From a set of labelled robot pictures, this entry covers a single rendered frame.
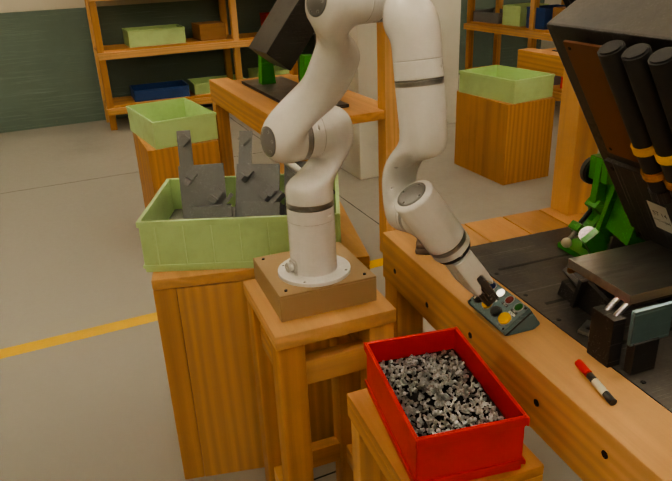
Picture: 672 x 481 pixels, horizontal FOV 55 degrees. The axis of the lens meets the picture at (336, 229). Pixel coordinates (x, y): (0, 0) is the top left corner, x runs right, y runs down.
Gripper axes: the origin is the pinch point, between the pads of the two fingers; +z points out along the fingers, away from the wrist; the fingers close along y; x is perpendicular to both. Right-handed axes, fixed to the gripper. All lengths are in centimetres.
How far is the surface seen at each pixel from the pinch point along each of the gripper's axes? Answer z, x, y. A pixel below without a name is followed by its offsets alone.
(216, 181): -21, -32, -106
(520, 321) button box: 10.1, 2.0, 2.2
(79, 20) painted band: -54, -60, -691
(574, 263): -5.8, 14.1, 15.6
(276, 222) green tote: -10, -25, -73
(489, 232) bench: 29, 21, -51
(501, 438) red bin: 1.6, -18.0, 27.4
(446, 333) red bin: 2.4, -11.8, -2.2
